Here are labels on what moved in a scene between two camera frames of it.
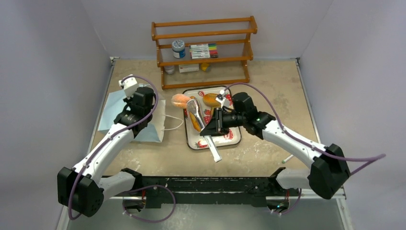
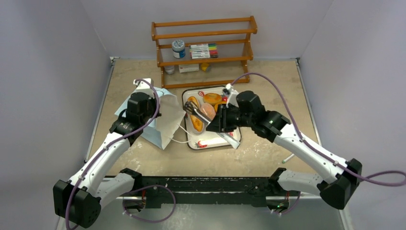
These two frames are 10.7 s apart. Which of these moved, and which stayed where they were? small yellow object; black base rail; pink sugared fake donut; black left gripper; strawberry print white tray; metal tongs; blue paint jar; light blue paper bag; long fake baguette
Moved: pink sugared fake donut; metal tongs; light blue paper bag
Stayed: long fake baguette; black left gripper; black base rail; strawberry print white tray; blue paint jar; small yellow object
